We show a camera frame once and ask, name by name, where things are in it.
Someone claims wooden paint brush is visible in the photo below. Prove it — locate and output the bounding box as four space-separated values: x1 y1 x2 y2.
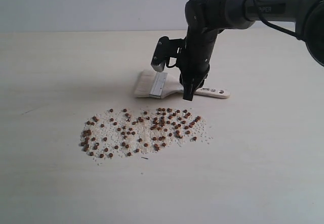
134 70 230 99

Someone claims pile of beans and rice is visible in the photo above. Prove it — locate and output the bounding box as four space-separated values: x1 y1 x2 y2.
78 107 213 165

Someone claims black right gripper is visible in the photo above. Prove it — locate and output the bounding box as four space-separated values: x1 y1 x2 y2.
177 28 218 101

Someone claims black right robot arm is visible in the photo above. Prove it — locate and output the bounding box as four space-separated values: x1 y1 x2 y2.
178 0 323 101

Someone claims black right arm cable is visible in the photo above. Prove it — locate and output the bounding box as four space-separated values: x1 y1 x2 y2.
194 0 308 41

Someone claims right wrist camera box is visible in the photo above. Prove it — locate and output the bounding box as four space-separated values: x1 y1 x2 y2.
151 36 185 72

